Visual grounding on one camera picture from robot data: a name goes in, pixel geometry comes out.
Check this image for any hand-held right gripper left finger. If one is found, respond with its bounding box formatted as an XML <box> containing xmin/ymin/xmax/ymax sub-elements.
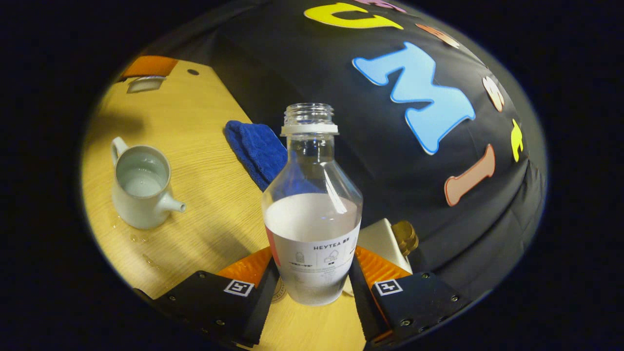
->
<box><xmin>134</xmin><ymin>246</ymin><xmax>281</xmax><ymax>348</ymax></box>

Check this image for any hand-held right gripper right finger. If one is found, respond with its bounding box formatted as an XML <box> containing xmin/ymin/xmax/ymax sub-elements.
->
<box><xmin>348</xmin><ymin>245</ymin><xmax>473</xmax><ymax>348</ymax></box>

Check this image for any white teacup lid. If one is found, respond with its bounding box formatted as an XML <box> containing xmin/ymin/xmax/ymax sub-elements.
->
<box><xmin>126</xmin><ymin>75</ymin><xmax>168</xmax><ymax>95</ymax></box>

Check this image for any round cork coaster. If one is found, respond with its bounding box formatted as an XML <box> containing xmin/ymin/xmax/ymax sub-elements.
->
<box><xmin>271</xmin><ymin>276</ymin><xmax>289</xmax><ymax>304</ymax></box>

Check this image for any clear plastic water bottle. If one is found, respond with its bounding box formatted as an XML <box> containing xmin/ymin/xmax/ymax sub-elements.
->
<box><xmin>261</xmin><ymin>102</ymin><xmax>364</xmax><ymax>307</ymax></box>

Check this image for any white ceramic teacup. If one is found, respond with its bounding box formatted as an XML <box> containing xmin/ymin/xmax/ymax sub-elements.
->
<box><xmin>110</xmin><ymin>136</ymin><xmax>187</xmax><ymax>231</ymax></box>

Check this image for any cream white toaster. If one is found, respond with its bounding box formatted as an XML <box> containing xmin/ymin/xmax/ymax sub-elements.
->
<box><xmin>357</xmin><ymin>217</ymin><xmax>414</xmax><ymax>276</ymax></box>

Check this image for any blue towel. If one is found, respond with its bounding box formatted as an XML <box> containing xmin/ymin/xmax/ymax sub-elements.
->
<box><xmin>224</xmin><ymin>120</ymin><xmax>289</xmax><ymax>192</ymax></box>

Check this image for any black backdrop cloth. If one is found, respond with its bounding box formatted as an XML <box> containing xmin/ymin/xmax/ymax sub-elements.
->
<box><xmin>140</xmin><ymin>0</ymin><xmax>547</xmax><ymax>305</ymax></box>

